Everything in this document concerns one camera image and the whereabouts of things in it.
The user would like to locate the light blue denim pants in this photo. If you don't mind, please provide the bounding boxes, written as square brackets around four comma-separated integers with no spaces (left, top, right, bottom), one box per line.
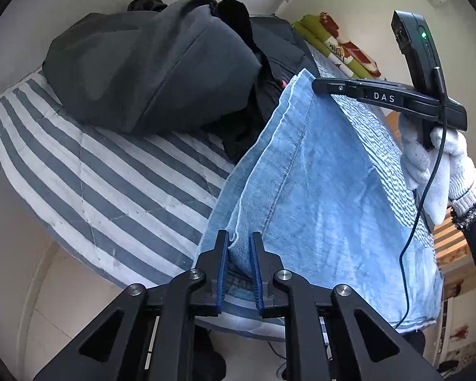
[194,67,444,332]

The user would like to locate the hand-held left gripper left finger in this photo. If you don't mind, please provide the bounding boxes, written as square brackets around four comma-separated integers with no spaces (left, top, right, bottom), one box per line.
[34,229,230,381]

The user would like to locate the folded red floral blanket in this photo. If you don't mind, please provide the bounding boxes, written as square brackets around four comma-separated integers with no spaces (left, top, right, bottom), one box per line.
[319,12,381,78]

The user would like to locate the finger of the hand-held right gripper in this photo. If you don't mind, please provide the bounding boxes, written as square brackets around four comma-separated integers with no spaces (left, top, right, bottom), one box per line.
[312,78,363,98]

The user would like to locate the person's right hand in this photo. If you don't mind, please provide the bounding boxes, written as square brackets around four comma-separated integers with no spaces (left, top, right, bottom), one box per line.
[399,119,476,225]

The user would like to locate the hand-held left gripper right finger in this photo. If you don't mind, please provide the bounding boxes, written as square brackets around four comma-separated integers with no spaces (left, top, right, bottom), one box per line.
[249,231,445,381]

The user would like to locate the dark grey pants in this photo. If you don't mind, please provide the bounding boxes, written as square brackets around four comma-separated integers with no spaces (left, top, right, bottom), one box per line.
[43,0,262,135]

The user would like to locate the black cable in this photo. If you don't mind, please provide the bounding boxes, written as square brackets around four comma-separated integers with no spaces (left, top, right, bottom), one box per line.
[394,67,447,330]

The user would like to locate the folded green blanket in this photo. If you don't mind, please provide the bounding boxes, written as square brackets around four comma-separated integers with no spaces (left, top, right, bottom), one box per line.
[291,13,381,80]

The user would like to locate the black clothes pile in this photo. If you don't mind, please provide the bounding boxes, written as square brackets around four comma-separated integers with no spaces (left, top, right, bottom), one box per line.
[127,0,314,163]

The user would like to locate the striped bed blanket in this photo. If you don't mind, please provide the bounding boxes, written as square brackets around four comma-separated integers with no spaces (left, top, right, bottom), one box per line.
[0,53,437,340]

